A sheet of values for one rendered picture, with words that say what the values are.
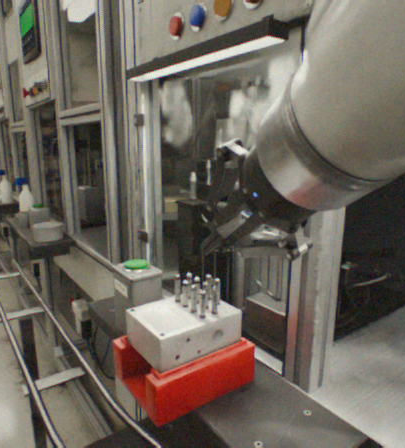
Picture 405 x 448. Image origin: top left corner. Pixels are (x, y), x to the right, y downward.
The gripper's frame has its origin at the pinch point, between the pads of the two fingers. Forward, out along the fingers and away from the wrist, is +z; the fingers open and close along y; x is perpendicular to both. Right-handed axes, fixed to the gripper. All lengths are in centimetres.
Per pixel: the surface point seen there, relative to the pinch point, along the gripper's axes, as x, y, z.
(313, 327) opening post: -4.2, -15.9, 0.7
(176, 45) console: -15.2, 31.4, 5.4
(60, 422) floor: 46, -22, 153
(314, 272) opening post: -6.8, -10.0, -2.6
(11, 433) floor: 64, -14, 153
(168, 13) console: -17.1, 37.0, 4.6
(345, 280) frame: -19.9, -16.4, 10.7
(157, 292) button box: 6.1, -1.0, 19.3
